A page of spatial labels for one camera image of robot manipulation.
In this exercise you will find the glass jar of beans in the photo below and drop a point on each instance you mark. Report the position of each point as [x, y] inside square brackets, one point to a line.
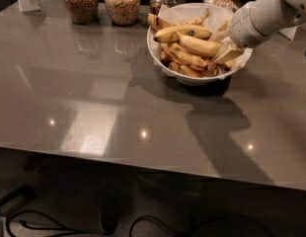
[123, 12]

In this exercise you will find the yellow banana with dark spot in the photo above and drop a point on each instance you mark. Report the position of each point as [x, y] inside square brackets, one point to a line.
[171, 34]

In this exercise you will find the brown banana bottom front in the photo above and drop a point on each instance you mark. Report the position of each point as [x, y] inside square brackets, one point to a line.
[184, 69]

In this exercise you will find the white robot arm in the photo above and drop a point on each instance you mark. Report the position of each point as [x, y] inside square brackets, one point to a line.
[256, 21]

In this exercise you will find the brown banana right side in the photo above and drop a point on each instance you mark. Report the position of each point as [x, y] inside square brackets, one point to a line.
[227, 66]

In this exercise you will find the dark table pedestal leg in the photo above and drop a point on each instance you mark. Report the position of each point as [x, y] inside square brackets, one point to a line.
[109, 209]

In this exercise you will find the white ceramic bowl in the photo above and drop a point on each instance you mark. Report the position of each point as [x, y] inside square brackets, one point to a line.
[166, 66]

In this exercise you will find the spotted banana lower middle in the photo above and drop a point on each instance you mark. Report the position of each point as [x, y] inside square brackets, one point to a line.
[178, 52]

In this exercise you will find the small banana back right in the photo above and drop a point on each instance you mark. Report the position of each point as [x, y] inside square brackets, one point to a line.
[199, 20]

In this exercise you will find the yellow banana front top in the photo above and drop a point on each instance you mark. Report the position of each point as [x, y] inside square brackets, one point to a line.
[200, 47]

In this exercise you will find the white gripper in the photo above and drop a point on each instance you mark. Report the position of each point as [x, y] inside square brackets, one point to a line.
[244, 28]

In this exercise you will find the glass jar of grains left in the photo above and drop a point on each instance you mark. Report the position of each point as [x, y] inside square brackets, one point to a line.
[82, 11]

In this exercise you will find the brown banana back left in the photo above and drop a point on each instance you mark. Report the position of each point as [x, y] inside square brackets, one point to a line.
[157, 23]

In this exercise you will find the brown banana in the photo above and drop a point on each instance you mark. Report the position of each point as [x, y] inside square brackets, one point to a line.
[184, 69]
[227, 66]
[157, 23]

